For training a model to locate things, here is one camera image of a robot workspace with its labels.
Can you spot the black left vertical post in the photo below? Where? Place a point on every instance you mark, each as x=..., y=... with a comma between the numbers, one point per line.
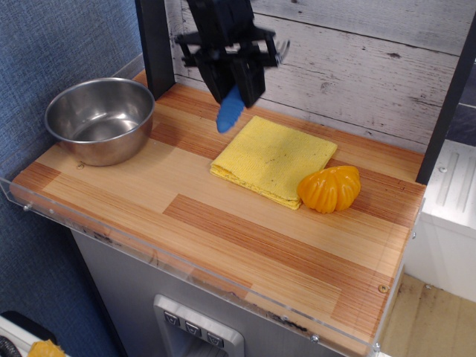
x=155, y=43

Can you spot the yellow folded cloth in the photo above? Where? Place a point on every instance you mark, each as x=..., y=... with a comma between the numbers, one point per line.
x=271, y=159

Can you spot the silver dispenser button panel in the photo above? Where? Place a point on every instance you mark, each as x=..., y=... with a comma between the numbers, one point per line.
x=186, y=332

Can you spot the orange plastic bell pepper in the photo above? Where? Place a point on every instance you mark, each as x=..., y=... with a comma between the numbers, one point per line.
x=331, y=189

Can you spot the blue handled metal fork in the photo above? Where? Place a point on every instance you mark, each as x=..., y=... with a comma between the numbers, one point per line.
x=230, y=110

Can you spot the white toy sink unit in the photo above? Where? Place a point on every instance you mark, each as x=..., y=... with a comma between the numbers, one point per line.
x=441, y=251

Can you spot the clear acrylic table guard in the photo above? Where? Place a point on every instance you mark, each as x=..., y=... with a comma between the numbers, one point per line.
x=332, y=279

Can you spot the yellow object bottom left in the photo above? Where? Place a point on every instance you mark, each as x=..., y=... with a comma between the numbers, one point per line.
x=45, y=349

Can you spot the stainless steel bowl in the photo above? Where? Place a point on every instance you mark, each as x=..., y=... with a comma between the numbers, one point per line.
x=102, y=122

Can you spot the black right vertical post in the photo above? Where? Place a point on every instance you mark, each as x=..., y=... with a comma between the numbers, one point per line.
x=450, y=103

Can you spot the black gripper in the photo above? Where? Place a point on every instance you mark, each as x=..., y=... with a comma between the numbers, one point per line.
x=229, y=49

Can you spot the silver toy fridge cabinet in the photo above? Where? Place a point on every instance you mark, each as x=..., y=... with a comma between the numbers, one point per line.
x=128, y=285

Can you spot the black vertical post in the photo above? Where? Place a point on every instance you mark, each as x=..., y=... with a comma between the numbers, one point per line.
x=155, y=43
x=450, y=103

